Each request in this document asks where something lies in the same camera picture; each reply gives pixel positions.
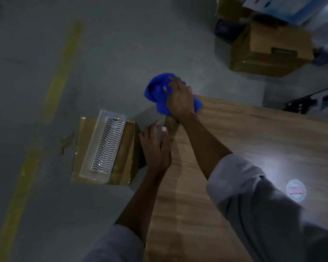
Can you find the person's left hand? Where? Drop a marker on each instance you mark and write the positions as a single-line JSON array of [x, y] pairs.
[[155, 152]]

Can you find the person's right forearm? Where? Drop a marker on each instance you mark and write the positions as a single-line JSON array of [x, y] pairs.
[[207, 150]]

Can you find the light denim shirt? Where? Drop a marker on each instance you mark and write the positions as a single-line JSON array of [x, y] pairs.
[[268, 215]]

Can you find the white wrapped package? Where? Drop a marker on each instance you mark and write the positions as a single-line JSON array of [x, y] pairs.
[[326, 27]]

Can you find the golden foil scrap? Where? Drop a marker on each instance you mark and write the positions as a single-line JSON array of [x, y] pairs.
[[67, 141]]

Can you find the clear plastic box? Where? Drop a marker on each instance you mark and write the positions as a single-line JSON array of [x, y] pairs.
[[102, 147]]

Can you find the taped brown cardboard box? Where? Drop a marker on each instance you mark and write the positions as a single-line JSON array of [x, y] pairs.
[[125, 166]]

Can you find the blue cloth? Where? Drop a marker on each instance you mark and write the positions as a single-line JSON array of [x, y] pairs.
[[155, 87]]

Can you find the person's left forearm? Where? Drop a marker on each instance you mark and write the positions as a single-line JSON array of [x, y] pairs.
[[142, 204]]

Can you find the wooden table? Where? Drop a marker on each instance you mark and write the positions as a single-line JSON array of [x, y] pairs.
[[248, 139]]

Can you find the dark blue small box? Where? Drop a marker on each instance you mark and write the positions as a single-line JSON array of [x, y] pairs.
[[227, 29]]

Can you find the black box with white label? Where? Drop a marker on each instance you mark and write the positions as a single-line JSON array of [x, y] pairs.
[[317, 105]]

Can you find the person's right hand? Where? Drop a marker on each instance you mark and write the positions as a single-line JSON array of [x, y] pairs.
[[181, 102]]

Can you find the white blue printed box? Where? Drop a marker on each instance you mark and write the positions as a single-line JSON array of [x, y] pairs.
[[287, 8]]

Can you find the small brown cardboard box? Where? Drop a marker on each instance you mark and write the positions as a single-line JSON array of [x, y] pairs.
[[229, 8]]

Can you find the round white foil lid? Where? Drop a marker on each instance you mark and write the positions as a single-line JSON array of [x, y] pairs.
[[296, 190]]

